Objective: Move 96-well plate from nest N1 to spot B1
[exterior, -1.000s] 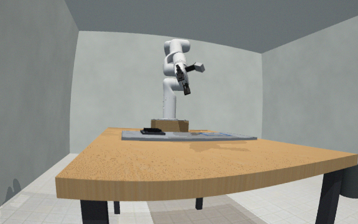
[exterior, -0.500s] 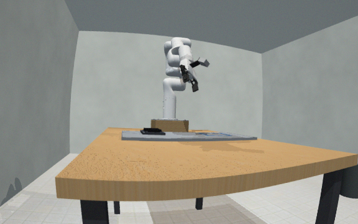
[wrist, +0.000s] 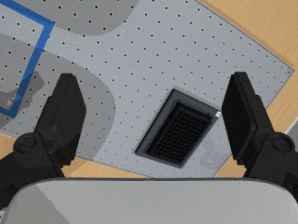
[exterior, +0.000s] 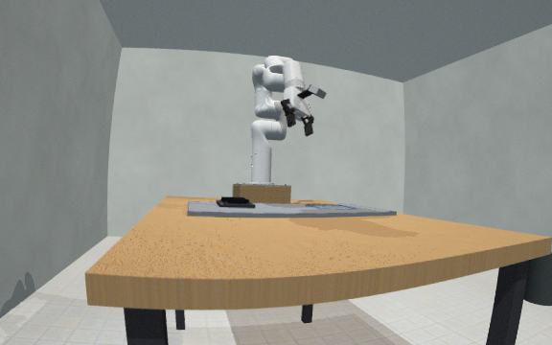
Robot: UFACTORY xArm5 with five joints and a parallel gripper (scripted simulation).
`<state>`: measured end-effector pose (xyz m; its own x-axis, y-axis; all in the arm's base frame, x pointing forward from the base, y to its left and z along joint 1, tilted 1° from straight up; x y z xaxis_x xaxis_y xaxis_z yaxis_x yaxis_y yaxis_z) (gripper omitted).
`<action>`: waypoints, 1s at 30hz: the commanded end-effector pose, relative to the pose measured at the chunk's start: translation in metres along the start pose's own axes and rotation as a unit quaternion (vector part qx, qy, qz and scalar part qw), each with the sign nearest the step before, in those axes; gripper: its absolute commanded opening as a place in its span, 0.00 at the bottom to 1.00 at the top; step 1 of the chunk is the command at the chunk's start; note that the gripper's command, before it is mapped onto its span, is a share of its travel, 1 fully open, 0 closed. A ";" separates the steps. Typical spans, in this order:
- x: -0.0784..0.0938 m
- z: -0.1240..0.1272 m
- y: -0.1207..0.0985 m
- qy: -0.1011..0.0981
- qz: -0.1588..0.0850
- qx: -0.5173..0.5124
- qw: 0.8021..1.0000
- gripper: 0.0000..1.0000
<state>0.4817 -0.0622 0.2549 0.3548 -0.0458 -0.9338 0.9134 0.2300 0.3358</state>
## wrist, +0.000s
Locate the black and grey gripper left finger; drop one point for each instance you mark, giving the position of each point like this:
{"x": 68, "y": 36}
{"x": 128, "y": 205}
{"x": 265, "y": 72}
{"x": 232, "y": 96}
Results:
{"x": 41, "y": 155}

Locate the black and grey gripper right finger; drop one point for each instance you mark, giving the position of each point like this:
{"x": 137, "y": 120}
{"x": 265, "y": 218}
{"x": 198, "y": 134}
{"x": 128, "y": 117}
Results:
{"x": 266, "y": 154}

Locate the blue taped rectangle outline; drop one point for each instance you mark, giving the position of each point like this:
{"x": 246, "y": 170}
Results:
{"x": 48, "y": 25}

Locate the black well plate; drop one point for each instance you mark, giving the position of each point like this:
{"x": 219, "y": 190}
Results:
{"x": 174, "y": 141}

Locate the grey perforated metal base plate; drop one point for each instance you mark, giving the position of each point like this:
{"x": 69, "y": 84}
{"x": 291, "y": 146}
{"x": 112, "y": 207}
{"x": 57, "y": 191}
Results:
{"x": 127, "y": 56}

